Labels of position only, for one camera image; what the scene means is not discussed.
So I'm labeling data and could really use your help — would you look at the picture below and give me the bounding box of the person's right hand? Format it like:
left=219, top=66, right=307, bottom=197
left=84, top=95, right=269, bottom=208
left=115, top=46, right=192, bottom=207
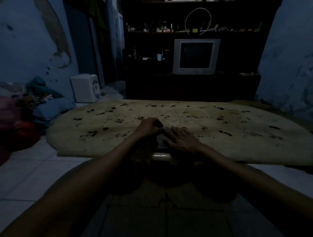
left=163, top=126, right=205, bottom=154

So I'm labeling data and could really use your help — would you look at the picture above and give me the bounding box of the person's left hand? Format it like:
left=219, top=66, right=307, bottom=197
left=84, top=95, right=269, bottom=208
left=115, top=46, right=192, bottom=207
left=135, top=117, right=164, bottom=139

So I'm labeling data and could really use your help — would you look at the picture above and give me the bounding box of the small dark cloth piece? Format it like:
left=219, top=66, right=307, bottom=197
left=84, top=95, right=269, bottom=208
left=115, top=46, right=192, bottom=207
left=156, top=127, right=171, bottom=150

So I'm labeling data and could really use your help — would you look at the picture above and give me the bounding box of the person's right forearm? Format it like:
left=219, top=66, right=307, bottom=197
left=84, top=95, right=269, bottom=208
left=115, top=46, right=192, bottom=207
left=196, top=144, right=313, bottom=227

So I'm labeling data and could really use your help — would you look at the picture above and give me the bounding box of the person's left forearm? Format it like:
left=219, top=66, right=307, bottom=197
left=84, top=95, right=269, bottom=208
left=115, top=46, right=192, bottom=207
left=0, top=133, right=147, bottom=237

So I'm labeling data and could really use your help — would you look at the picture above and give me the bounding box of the beige spotted ironing board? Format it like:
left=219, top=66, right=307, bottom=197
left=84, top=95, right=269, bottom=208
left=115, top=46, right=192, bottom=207
left=46, top=99, right=313, bottom=167

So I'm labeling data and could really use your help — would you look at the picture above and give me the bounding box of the white tube television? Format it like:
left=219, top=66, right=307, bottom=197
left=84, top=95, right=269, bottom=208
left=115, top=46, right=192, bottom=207
left=173, top=39, right=221, bottom=75

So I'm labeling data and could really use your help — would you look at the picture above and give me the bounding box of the white boxy appliance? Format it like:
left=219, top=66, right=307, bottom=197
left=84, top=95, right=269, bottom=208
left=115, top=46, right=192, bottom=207
left=70, top=74, right=102, bottom=104

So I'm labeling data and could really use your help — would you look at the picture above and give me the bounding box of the row of small shelf items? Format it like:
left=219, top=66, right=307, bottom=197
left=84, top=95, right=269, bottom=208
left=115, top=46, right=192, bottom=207
left=125, top=21, right=264, bottom=34

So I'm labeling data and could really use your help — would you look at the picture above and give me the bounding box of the dark wooden shelf cabinet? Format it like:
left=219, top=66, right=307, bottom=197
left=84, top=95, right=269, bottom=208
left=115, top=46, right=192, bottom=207
left=121, top=0, right=282, bottom=102

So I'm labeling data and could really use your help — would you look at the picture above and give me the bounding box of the blue pillow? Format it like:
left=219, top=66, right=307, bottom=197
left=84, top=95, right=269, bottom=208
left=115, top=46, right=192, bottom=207
left=32, top=97, right=77, bottom=120

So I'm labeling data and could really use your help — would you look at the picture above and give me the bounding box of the dark blue door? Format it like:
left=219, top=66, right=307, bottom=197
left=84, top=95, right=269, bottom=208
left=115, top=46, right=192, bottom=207
left=63, top=0, right=106, bottom=89

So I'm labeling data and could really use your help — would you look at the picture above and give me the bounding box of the teal cloth bundle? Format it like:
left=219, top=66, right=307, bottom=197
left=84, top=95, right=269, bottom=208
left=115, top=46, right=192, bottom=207
left=25, top=76, right=64, bottom=99

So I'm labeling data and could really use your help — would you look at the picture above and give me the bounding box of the green hanging cloth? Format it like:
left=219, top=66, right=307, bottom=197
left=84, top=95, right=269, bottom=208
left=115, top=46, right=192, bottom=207
left=88, top=0, right=106, bottom=28

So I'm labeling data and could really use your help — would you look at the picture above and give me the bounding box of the red cloth pile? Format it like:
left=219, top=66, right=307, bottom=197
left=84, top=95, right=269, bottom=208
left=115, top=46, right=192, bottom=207
left=0, top=96, right=42, bottom=166

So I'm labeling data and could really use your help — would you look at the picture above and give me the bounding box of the metal board frame bar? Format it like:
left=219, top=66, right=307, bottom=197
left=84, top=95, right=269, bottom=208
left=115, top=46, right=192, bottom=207
left=151, top=153, right=172, bottom=162

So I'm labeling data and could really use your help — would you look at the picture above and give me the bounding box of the white wire loop antenna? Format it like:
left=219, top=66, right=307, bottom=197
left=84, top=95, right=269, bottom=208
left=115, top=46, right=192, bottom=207
left=184, top=7, right=212, bottom=35

